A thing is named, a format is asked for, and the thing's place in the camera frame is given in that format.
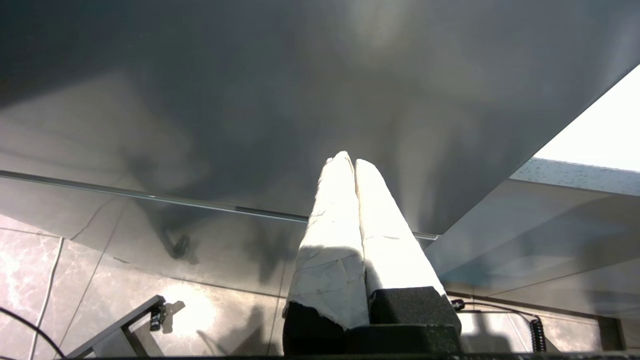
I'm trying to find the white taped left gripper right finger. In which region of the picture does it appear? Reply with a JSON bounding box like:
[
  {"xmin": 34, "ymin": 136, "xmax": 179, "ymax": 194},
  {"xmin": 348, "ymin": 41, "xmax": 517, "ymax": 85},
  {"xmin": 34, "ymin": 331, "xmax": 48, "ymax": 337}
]
[{"xmin": 354, "ymin": 159, "xmax": 462, "ymax": 331}]

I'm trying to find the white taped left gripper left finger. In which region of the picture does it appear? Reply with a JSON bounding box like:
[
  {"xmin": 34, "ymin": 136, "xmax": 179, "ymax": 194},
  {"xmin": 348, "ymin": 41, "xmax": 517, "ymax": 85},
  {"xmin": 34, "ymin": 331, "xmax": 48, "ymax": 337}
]
[{"xmin": 281, "ymin": 151, "xmax": 371, "ymax": 356}]

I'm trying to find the grey tall cabinet door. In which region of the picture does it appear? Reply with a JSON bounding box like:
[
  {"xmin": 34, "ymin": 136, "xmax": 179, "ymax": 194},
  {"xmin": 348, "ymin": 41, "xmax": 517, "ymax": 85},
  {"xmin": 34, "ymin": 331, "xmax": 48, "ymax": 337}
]
[{"xmin": 0, "ymin": 0, "xmax": 640, "ymax": 301}]

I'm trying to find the chrome cabinet trim strip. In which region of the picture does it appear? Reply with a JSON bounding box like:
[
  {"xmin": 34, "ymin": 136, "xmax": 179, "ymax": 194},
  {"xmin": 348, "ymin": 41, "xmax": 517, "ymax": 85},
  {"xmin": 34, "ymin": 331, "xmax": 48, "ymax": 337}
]
[{"xmin": 0, "ymin": 170, "xmax": 439, "ymax": 241}]

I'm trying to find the black coiled cable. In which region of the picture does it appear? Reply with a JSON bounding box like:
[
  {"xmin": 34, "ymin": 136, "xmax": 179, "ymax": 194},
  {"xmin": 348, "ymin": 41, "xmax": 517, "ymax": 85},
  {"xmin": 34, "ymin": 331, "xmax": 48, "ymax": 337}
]
[{"xmin": 450, "ymin": 299, "xmax": 547, "ymax": 354}]

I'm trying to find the thin black cable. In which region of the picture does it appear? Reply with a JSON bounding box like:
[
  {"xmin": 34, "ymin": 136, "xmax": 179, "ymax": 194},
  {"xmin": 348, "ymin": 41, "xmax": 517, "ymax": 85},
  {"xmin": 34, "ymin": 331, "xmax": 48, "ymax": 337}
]
[{"xmin": 0, "ymin": 306, "xmax": 67, "ymax": 359}]

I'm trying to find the grey base cabinet front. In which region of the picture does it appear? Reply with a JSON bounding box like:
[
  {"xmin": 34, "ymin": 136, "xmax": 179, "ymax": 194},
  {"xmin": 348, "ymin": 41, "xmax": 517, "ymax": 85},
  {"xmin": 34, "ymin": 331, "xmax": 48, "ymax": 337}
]
[{"xmin": 424, "ymin": 177, "xmax": 640, "ymax": 321}]

